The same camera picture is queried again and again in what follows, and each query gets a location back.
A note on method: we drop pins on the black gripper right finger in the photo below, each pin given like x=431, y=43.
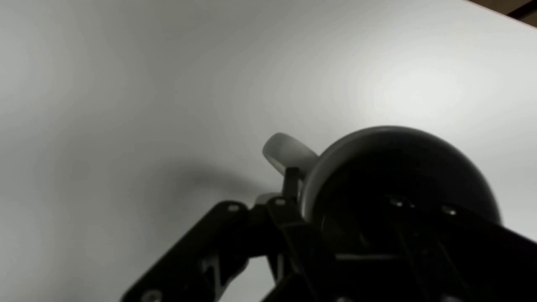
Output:
x=463, y=261

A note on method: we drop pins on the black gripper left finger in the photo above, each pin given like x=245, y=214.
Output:
x=223, y=251

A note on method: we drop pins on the white ceramic mug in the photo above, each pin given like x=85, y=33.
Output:
x=391, y=161

